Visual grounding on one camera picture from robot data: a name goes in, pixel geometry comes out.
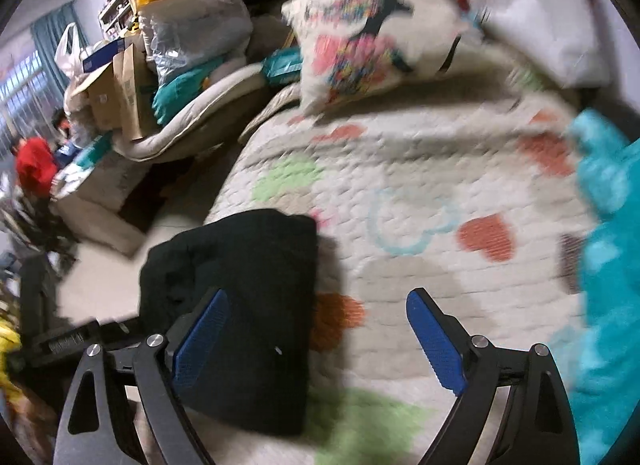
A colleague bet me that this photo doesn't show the low beige box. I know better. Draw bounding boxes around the low beige box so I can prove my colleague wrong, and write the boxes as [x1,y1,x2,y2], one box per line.
[49,149,148,257]

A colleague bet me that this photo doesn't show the white plastic bag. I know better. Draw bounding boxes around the white plastic bag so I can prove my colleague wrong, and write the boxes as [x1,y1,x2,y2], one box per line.
[53,22,103,82]

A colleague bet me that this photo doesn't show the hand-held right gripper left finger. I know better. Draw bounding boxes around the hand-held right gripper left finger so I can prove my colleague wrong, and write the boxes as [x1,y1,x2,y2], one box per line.
[52,287,230,465]

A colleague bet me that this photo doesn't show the blue box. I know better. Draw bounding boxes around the blue box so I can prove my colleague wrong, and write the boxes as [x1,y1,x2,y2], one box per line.
[81,39,127,72]

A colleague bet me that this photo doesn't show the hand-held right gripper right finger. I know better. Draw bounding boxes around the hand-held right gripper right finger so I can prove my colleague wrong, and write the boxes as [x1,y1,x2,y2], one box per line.
[406,287,581,465]

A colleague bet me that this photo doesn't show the clear plastic bag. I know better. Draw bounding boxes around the clear plastic bag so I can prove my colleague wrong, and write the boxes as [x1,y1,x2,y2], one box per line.
[136,0,253,82]

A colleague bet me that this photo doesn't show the teal fleece blanket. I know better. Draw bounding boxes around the teal fleece blanket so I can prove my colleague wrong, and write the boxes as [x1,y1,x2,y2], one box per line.
[547,109,640,465]

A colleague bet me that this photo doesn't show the teal flat box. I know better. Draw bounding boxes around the teal flat box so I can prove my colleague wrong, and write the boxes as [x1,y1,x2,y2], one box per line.
[74,136,115,168]

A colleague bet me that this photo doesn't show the quilted heart print blanket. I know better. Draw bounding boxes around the quilted heart print blanket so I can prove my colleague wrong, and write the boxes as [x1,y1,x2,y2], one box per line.
[202,80,601,465]

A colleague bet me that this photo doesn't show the red garment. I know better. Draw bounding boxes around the red garment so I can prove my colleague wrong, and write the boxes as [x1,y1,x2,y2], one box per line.
[15,138,57,194]

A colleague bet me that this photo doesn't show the window with grille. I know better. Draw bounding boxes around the window with grille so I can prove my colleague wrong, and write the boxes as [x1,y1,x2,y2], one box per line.
[0,48,51,148]

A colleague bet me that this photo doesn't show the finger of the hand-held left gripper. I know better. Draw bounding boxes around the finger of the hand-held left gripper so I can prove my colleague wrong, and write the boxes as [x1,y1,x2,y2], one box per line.
[27,316,148,368]

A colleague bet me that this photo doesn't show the open cardboard box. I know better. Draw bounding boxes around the open cardboard box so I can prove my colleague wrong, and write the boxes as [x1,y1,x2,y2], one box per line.
[69,42,158,142]

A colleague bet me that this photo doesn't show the teal curtain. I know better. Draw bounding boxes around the teal curtain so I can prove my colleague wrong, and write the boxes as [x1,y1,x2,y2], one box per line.
[31,1,77,78]

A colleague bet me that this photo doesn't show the floral figure print pillow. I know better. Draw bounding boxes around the floral figure print pillow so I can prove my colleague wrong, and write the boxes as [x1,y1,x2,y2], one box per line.
[281,0,483,117]

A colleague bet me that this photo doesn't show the beige padded cushion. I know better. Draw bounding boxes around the beige padded cushion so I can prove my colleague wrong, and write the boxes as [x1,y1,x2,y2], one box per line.
[112,62,273,163]

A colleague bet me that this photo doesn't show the black pants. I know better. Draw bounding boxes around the black pants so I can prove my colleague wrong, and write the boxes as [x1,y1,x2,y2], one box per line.
[139,209,321,437]

